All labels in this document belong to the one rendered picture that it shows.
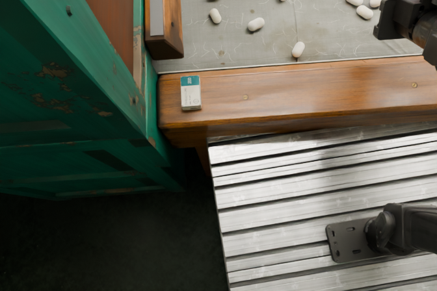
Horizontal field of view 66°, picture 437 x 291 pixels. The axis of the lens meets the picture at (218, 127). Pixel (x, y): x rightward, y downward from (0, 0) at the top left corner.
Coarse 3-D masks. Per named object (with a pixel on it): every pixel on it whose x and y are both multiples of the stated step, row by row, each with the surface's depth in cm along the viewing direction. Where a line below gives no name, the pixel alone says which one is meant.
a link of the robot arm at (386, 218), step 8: (384, 216) 52; (392, 216) 52; (376, 224) 55; (384, 224) 52; (392, 224) 52; (376, 232) 57; (384, 232) 52; (392, 232) 52; (384, 240) 54; (400, 248) 55
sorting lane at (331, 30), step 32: (192, 0) 72; (224, 0) 71; (256, 0) 71; (288, 0) 71; (320, 0) 71; (192, 32) 69; (224, 32) 69; (256, 32) 69; (288, 32) 69; (320, 32) 69; (352, 32) 68; (160, 64) 67; (192, 64) 67; (224, 64) 67; (256, 64) 67; (288, 64) 67
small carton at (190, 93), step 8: (184, 80) 61; (192, 80) 61; (184, 88) 61; (192, 88) 61; (184, 96) 60; (192, 96) 60; (200, 96) 61; (184, 104) 60; (192, 104) 60; (200, 104) 60
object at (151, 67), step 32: (0, 160) 68; (32, 160) 69; (64, 160) 72; (96, 160) 74; (128, 160) 69; (160, 160) 70; (32, 192) 106; (64, 192) 121; (96, 192) 121; (128, 192) 123
